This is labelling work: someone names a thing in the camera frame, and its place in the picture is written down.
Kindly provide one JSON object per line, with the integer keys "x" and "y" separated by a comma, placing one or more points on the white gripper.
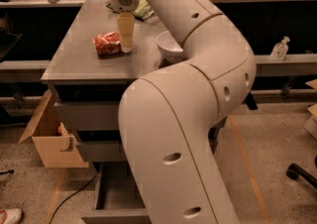
{"x": 123, "y": 1}

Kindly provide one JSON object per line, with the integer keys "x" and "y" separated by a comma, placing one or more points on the red coke can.
{"x": 107, "y": 43}

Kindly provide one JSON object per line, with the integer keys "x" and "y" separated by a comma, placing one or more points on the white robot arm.
{"x": 165, "y": 115}

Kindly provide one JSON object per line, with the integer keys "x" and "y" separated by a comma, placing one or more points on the grey drawer cabinet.
{"x": 77, "y": 74}

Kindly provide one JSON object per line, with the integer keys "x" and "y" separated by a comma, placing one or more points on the grey top drawer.
{"x": 88, "y": 116}

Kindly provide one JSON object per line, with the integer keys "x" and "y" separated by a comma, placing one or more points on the grey drawer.
{"x": 88, "y": 116}
{"x": 101, "y": 151}
{"x": 117, "y": 199}

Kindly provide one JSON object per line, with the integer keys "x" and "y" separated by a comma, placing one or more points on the grey middle drawer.
{"x": 101, "y": 151}

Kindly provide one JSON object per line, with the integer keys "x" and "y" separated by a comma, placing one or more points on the grey bottom drawer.
{"x": 117, "y": 199}

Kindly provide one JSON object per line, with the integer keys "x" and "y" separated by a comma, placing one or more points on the green chip bag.
{"x": 143, "y": 12}

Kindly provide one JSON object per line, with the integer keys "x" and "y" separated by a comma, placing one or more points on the white bowl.
{"x": 169, "y": 47}

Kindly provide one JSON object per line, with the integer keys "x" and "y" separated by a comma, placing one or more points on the cardboard box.
{"x": 56, "y": 148}

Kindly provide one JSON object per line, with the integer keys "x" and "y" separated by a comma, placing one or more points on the hand sanitizer pump bottle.
{"x": 279, "y": 51}

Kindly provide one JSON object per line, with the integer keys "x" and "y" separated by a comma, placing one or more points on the black office chair base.
{"x": 294, "y": 171}

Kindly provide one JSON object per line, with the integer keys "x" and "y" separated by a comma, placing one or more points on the white sneaker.
{"x": 10, "y": 216}

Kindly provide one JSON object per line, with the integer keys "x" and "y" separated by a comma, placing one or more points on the grey shelf rail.
{"x": 12, "y": 71}

